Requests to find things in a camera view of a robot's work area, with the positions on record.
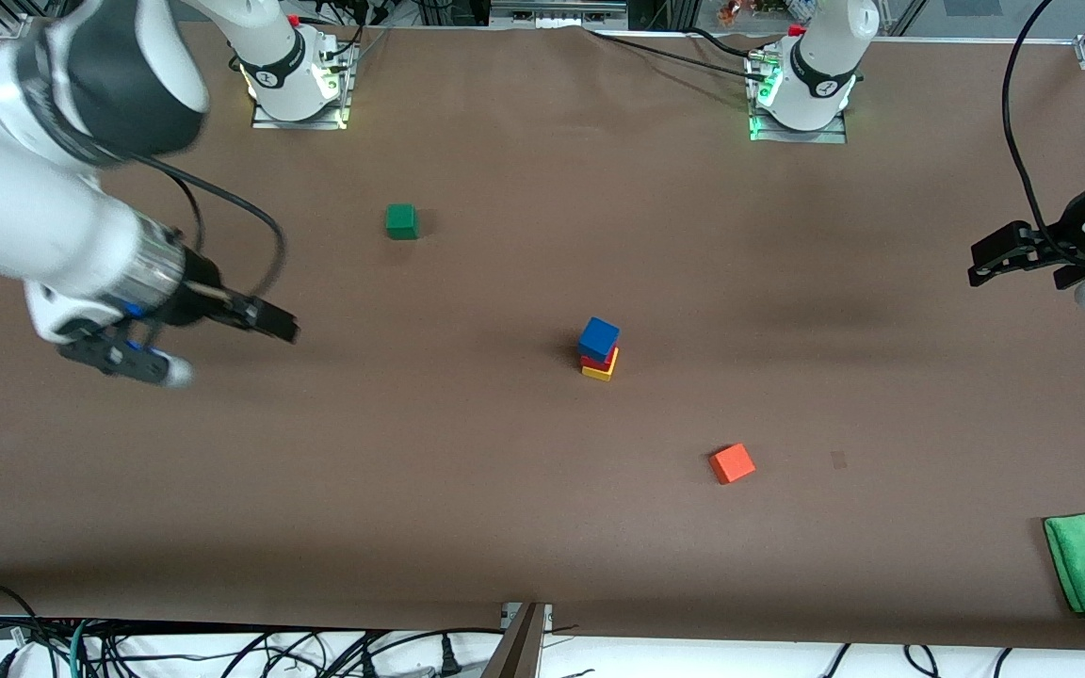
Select blue cube block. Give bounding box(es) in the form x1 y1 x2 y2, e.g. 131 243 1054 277
578 317 621 362

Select brown table cover sheet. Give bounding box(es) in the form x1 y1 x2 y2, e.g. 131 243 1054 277
0 24 1085 651

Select orange cube block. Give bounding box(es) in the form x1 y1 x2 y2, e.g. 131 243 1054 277
708 443 757 485

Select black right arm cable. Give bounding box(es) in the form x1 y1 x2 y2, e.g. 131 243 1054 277
100 151 287 302

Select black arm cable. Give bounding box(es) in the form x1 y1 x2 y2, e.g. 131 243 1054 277
100 151 287 302
1001 0 1061 253

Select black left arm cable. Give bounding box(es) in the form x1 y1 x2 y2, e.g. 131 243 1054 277
1001 0 1061 253

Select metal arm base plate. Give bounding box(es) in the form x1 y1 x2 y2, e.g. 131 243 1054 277
251 42 357 131
748 52 850 145

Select black base power cable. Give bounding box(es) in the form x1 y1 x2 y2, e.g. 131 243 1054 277
585 28 774 84

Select metal table edge bracket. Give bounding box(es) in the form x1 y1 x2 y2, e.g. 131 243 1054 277
481 603 553 678

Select metal rail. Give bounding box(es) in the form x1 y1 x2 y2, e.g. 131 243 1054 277
491 0 630 29

